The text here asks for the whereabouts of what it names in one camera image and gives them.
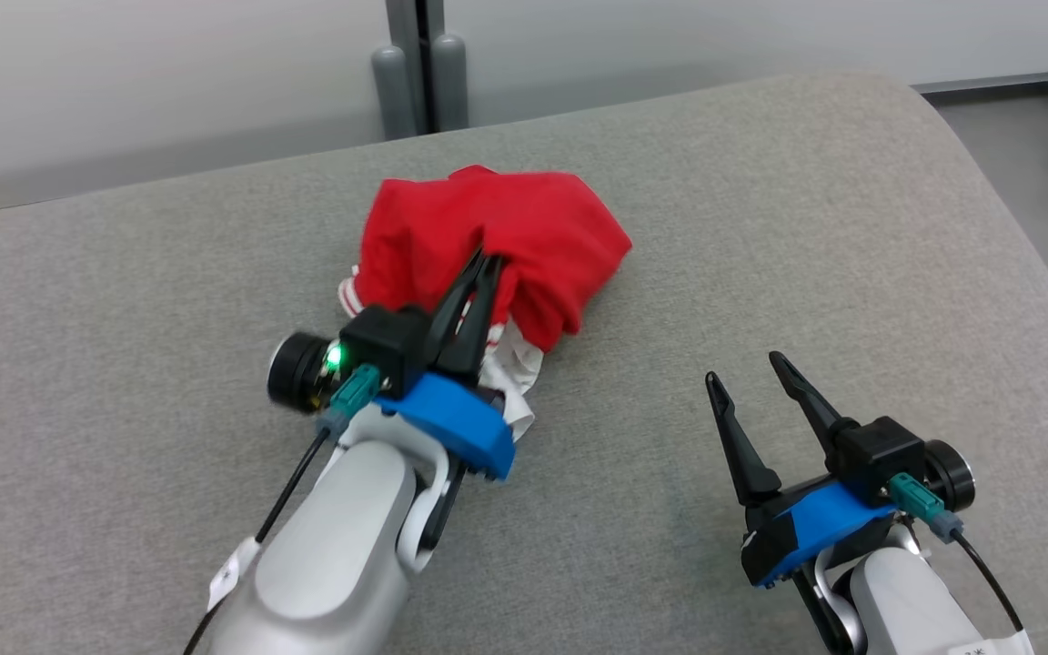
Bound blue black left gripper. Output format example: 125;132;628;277
374;249;517;482

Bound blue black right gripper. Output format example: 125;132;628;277
705;351;898;589

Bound red and white garment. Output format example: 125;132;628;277
338;164;634;439

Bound grey fabric sofa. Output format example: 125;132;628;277
0;75;1048;655

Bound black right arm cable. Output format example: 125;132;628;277
888;473;1027;636

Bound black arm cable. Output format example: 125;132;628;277
183;364;382;655
888;473;1027;636

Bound grey cylindrical post foot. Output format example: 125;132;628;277
430;34;470;134
371;45;420;142

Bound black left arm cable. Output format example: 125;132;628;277
183;364;382;655

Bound grey partition post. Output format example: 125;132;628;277
385;0;447;134

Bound white right cable tag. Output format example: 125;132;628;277
946;631;1035;655

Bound white cable tag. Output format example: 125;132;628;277
207;537;262;611
946;631;1035;655

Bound white left cable tag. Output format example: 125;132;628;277
207;537;262;611

